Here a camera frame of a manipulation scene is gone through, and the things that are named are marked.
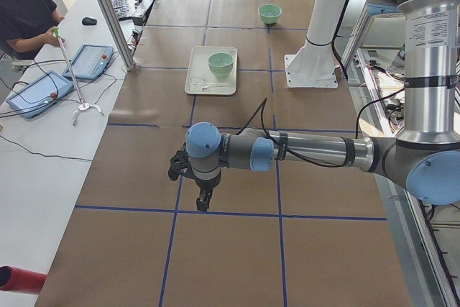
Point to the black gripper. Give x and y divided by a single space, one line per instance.
207 185

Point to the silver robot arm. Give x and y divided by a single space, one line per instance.
423 158

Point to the white plastic spoon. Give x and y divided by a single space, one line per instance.
214 85

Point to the green bowl on tray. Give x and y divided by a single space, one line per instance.
221 75

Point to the cream bear tray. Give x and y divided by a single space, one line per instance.
199 73

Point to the reacher grabber stick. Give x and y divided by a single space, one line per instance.
83 105

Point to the far blue teach pendant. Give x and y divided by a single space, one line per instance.
90 61

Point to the blue teach pendant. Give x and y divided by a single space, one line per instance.
90 61
40 95

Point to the green bowl with ice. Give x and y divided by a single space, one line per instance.
269 13

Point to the near blue teach pendant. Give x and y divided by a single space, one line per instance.
40 95

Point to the red cylinder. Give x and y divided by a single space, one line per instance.
17 280

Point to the black computer mouse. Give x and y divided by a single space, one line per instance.
89 21

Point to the black keyboard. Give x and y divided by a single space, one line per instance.
121 9

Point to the seated person black shirt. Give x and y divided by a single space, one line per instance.
28 25

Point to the white camera mast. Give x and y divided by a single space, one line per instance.
313 65

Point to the aluminium frame post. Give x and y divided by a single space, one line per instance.
117 33

